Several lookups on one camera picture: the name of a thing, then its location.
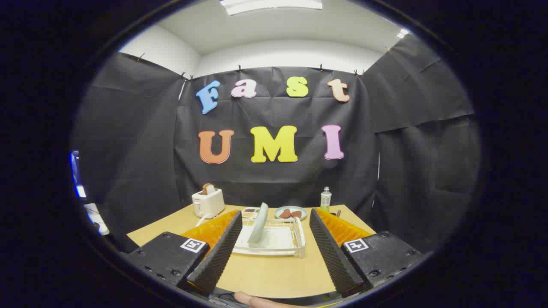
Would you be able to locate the black backdrop cloth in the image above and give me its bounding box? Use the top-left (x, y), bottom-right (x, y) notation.
top-left (71, 34), bottom-right (482, 257)

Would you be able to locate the white toaster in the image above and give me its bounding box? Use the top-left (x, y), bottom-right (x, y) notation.
top-left (191, 188), bottom-right (226, 219)

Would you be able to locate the white wire dish rack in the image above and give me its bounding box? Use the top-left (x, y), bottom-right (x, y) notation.
top-left (231, 212), bottom-right (307, 259)

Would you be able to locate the pale blue food plate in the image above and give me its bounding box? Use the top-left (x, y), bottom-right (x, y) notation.
top-left (274, 206), bottom-right (307, 221)

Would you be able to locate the pale green plate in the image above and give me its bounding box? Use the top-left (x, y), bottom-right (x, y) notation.
top-left (247, 202), bottom-right (269, 245)

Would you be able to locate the ceiling light panel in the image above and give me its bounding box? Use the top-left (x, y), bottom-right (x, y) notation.
top-left (220, 0), bottom-right (323, 16)

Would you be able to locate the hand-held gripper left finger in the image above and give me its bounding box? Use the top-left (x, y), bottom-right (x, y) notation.
top-left (124, 210), bottom-right (244, 296)

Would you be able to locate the computer monitor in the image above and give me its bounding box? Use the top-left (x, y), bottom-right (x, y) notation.
top-left (70, 150), bottom-right (87, 198)

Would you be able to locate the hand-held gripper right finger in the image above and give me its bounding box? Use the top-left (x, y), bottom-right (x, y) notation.
top-left (309, 208), bottom-right (424, 299)

